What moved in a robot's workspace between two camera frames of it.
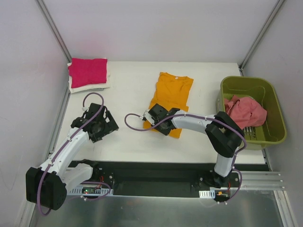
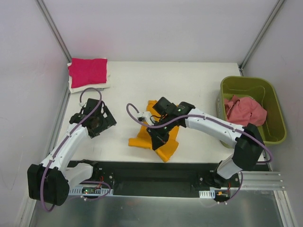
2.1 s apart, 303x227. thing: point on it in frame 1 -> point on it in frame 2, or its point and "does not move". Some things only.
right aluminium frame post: x=261 y=35 does not move
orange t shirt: x=172 y=91 -> x=143 y=139
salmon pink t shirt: x=245 y=111 does not move
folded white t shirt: x=94 y=86 does not move
